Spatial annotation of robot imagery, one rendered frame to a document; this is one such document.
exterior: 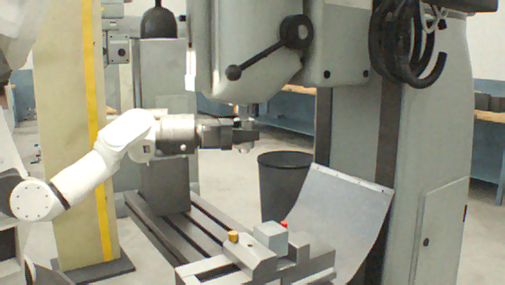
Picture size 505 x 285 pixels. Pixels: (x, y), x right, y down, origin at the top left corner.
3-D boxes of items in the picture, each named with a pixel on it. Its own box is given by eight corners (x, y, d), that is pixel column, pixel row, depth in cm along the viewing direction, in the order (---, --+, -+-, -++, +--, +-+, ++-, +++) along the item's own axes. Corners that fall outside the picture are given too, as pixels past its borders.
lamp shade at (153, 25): (132, 40, 70) (131, 7, 68) (161, 40, 75) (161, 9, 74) (155, 38, 65) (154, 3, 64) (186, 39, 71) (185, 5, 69)
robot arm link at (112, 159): (158, 119, 77) (105, 158, 70) (160, 144, 84) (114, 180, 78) (138, 102, 79) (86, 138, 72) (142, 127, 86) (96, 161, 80)
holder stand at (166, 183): (155, 216, 118) (151, 156, 113) (142, 194, 137) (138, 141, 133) (191, 211, 123) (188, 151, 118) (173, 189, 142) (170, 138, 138)
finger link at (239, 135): (259, 142, 83) (230, 142, 82) (259, 127, 83) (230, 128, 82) (260, 143, 82) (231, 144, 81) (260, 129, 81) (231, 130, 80)
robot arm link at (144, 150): (175, 139, 76) (119, 141, 75) (177, 166, 85) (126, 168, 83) (175, 96, 83) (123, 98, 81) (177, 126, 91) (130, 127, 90)
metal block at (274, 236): (268, 262, 78) (269, 236, 77) (252, 249, 83) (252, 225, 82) (288, 254, 81) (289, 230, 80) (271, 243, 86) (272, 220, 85)
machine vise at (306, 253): (202, 332, 67) (199, 284, 65) (172, 292, 79) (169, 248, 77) (338, 276, 85) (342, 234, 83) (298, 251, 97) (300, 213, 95)
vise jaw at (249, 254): (252, 280, 73) (252, 262, 72) (222, 252, 83) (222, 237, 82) (277, 271, 76) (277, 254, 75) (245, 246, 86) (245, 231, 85)
